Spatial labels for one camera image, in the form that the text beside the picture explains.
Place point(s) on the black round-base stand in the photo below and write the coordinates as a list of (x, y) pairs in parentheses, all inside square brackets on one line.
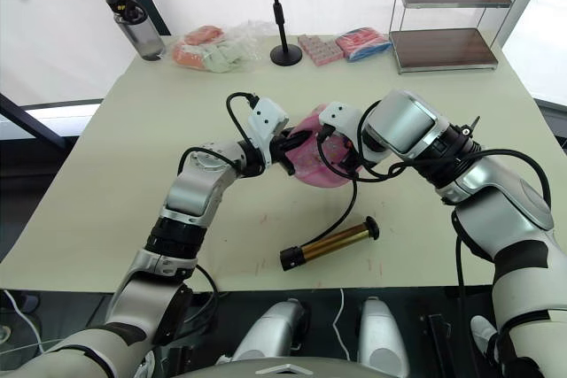
[(285, 56)]

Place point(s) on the pink patterned flat pack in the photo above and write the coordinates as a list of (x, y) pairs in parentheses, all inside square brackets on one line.
[(320, 49)]

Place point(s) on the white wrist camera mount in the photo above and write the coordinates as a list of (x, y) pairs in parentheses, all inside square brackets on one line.
[(266, 119), (339, 116)]

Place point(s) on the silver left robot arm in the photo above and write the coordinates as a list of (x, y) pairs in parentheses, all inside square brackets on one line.
[(195, 192)]

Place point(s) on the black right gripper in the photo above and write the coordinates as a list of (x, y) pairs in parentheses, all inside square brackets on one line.
[(352, 154)]

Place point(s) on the pink inflatable ball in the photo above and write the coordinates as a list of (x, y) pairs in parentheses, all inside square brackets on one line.
[(310, 170)]

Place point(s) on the gold hand pump black ends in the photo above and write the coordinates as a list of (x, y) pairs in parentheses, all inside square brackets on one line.
[(330, 241)]

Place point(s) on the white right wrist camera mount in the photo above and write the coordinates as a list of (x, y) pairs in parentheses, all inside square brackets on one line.
[(339, 116)]

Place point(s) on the orange items plastic bag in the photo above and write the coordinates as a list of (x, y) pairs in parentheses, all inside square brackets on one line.
[(190, 52)]

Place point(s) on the red and blue pack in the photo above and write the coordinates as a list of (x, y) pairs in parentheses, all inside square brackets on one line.
[(361, 43)]

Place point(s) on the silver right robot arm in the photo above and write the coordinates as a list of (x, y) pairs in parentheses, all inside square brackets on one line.
[(398, 121)]

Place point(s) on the silver robot leg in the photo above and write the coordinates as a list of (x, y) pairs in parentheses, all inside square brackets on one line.
[(381, 338), (274, 334)]

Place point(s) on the silver right robot leg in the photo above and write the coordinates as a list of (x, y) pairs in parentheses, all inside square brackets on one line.
[(381, 338)]

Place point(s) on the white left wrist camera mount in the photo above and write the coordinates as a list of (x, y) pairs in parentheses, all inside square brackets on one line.
[(266, 119)]

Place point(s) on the silver left robot leg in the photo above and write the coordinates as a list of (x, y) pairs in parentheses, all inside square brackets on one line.
[(274, 334)]

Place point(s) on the clear crumpled plastic bag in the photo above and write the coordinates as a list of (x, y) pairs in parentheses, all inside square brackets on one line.
[(235, 48)]

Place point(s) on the two-tier metal wood rack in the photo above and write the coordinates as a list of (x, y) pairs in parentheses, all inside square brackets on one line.
[(443, 48)]

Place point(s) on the silver robot torso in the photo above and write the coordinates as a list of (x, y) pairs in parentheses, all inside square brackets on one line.
[(283, 370)]

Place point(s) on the dark transparent water bottle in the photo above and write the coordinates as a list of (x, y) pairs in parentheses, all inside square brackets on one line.
[(142, 37)]

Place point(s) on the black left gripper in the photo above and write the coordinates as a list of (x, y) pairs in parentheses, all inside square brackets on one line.
[(278, 150)]

